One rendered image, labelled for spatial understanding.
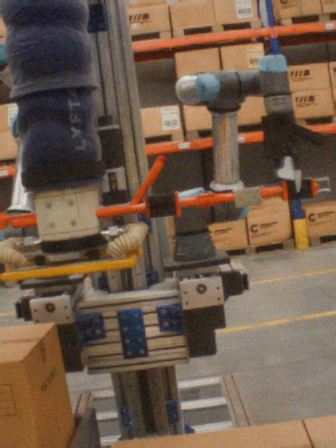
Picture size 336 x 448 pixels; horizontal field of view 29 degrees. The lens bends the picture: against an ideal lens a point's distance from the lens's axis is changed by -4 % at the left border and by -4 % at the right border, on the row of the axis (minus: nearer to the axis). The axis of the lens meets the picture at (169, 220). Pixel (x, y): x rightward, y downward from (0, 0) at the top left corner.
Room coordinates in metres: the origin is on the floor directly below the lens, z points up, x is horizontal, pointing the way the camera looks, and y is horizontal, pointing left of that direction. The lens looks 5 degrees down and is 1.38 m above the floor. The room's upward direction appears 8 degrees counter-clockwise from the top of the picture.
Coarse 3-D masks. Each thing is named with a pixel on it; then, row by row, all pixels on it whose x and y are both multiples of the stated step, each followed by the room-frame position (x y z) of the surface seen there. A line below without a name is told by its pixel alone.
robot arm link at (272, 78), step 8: (272, 56) 1.72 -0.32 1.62; (280, 56) 1.72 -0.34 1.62; (264, 64) 1.72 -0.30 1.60; (272, 64) 1.71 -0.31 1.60; (280, 64) 1.72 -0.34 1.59; (264, 72) 1.72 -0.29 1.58; (272, 72) 1.71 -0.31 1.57; (280, 72) 1.71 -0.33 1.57; (256, 80) 1.78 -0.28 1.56; (264, 80) 1.73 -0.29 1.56; (272, 80) 1.71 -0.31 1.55; (280, 80) 1.71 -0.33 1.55; (288, 80) 1.73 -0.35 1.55; (264, 88) 1.73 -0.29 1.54; (272, 88) 1.71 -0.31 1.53; (280, 88) 1.71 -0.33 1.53; (288, 88) 1.72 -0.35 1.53; (264, 96) 1.74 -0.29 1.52
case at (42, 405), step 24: (0, 336) 1.86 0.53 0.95; (24, 336) 1.83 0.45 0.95; (48, 336) 1.86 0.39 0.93; (0, 360) 1.60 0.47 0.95; (24, 360) 1.59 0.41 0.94; (48, 360) 1.82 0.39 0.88; (0, 384) 1.59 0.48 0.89; (24, 384) 1.58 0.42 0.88; (48, 384) 1.77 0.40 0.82; (0, 408) 1.59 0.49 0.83; (24, 408) 1.58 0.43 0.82; (48, 408) 1.72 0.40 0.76; (0, 432) 1.59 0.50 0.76; (24, 432) 1.58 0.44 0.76; (48, 432) 1.68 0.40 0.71; (72, 432) 1.93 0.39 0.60
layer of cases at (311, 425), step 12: (300, 420) 1.92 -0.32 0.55; (312, 420) 1.91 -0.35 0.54; (324, 420) 1.90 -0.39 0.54; (204, 432) 1.94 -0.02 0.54; (216, 432) 1.93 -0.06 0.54; (228, 432) 1.92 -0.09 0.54; (240, 432) 1.91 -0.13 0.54; (252, 432) 1.89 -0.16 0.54; (264, 432) 1.88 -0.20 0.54; (276, 432) 1.87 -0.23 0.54; (288, 432) 1.85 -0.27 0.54; (300, 432) 1.84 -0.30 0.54; (312, 432) 1.83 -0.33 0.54; (324, 432) 1.81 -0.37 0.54; (120, 444) 1.93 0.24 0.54; (132, 444) 1.92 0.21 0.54; (144, 444) 1.91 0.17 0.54; (156, 444) 1.90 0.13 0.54; (168, 444) 1.89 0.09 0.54; (180, 444) 1.88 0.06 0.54; (192, 444) 1.87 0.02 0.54; (204, 444) 1.85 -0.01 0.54; (216, 444) 1.84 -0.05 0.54; (228, 444) 1.83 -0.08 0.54; (240, 444) 1.82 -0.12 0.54; (252, 444) 1.81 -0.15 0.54; (264, 444) 1.79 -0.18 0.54; (276, 444) 1.78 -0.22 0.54; (288, 444) 1.77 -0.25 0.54; (300, 444) 1.76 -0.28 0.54; (312, 444) 1.76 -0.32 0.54; (324, 444) 1.74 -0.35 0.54
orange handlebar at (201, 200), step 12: (264, 192) 1.71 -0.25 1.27; (276, 192) 1.71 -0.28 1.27; (144, 204) 1.73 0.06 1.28; (180, 204) 1.72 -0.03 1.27; (192, 204) 1.72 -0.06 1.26; (204, 204) 1.73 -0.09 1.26; (216, 204) 1.72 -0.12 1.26; (12, 216) 2.03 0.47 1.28; (24, 216) 2.02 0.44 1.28; (96, 216) 1.73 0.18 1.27; (108, 216) 1.74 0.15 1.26
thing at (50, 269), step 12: (96, 252) 1.66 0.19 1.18; (36, 264) 1.66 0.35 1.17; (48, 264) 1.67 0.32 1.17; (60, 264) 1.65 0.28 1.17; (72, 264) 1.64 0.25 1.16; (84, 264) 1.63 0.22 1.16; (96, 264) 1.62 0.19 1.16; (108, 264) 1.62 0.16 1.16; (120, 264) 1.61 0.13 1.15; (132, 264) 1.61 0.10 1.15; (12, 276) 1.63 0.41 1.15; (24, 276) 1.63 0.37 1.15; (36, 276) 1.62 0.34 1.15; (48, 276) 1.62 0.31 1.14
